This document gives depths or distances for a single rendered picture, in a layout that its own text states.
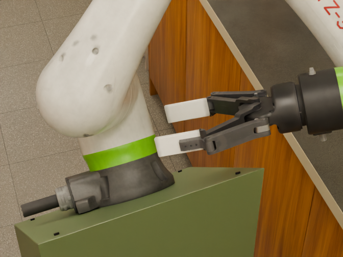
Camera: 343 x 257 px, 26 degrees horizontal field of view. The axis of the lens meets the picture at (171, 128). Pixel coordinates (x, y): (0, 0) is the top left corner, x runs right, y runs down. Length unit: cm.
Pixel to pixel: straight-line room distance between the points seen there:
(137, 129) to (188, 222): 19
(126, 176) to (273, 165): 78
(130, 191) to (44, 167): 174
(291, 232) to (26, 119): 153
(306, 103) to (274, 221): 99
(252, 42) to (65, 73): 96
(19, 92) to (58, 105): 223
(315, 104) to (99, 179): 39
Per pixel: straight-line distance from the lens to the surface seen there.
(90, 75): 105
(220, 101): 118
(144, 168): 123
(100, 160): 123
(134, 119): 123
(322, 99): 108
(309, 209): 180
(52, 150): 300
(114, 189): 122
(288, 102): 109
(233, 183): 112
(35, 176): 291
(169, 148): 108
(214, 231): 119
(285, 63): 189
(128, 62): 107
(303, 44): 196
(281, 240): 203
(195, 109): 120
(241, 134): 106
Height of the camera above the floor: 210
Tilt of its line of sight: 43 degrees down
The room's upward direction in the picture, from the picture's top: straight up
